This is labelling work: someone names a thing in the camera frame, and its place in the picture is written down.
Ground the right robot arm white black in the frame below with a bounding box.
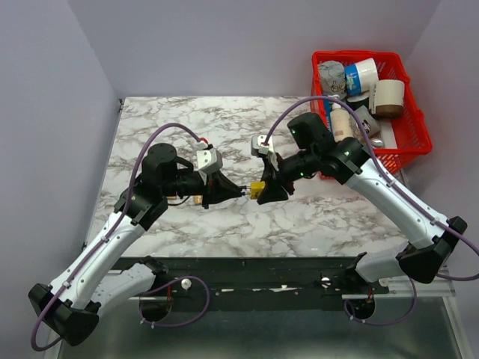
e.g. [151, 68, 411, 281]
[257, 112, 467, 293]

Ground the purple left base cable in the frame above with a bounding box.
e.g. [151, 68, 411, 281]
[140, 275, 210, 328]

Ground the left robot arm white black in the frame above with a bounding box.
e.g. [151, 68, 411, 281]
[28, 143, 244, 346]

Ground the yellow black padlock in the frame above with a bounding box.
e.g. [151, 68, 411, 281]
[241, 181, 266, 200]

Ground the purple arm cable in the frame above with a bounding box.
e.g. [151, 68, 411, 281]
[263, 96, 479, 281]
[30, 123, 209, 352]

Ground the blue white paper cup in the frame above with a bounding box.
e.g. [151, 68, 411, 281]
[344, 58, 379, 96]

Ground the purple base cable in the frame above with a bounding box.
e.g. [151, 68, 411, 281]
[344, 278, 418, 325]
[140, 275, 210, 328]

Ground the red plastic basket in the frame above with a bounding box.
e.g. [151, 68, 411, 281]
[311, 50, 433, 174]

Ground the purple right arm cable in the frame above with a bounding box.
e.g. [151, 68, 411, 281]
[263, 96, 479, 281]

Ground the lotion pump bottle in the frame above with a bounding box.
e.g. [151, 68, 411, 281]
[330, 102, 354, 142]

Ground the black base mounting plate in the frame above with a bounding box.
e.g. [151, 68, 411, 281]
[113, 256, 389, 313]

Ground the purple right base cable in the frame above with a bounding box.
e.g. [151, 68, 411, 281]
[344, 278, 418, 325]

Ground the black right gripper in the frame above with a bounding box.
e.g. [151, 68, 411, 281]
[255, 148, 317, 204]

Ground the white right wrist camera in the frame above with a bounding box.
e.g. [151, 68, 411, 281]
[250, 135, 278, 170]

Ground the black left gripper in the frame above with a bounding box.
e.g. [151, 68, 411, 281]
[163, 169, 244, 210]

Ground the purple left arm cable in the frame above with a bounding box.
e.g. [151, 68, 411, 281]
[30, 123, 209, 352]

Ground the round brass padlock with keys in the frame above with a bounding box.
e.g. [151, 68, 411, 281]
[194, 195, 203, 206]

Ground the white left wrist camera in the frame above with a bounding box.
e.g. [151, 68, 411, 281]
[196, 147, 223, 175]

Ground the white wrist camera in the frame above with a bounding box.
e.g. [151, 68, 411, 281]
[196, 147, 223, 175]
[250, 135, 278, 170]

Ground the aluminium rail frame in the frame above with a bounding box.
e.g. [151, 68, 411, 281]
[46, 289, 473, 358]

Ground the printed grey cup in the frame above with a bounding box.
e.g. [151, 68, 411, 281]
[350, 105, 381, 141]

